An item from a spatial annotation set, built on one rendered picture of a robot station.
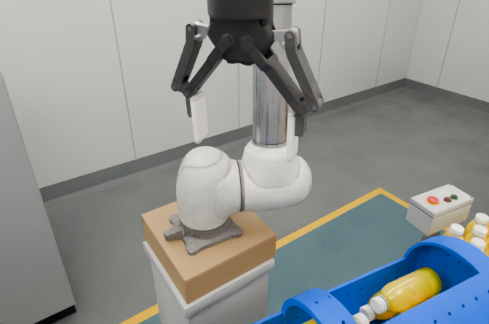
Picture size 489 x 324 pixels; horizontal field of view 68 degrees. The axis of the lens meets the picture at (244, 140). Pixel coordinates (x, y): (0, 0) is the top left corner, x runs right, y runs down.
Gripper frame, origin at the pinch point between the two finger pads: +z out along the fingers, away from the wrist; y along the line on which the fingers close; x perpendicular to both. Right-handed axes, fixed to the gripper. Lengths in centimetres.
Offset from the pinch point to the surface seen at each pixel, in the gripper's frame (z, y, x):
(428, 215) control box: 61, -36, -71
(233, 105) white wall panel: 133, 133, -272
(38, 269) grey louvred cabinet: 121, 132, -35
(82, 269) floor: 167, 151, -69
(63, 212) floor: 168, 209, -108
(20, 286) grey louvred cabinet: 127, 137, -26
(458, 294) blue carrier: 44, -38, -25
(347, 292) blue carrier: 59, -16, -29
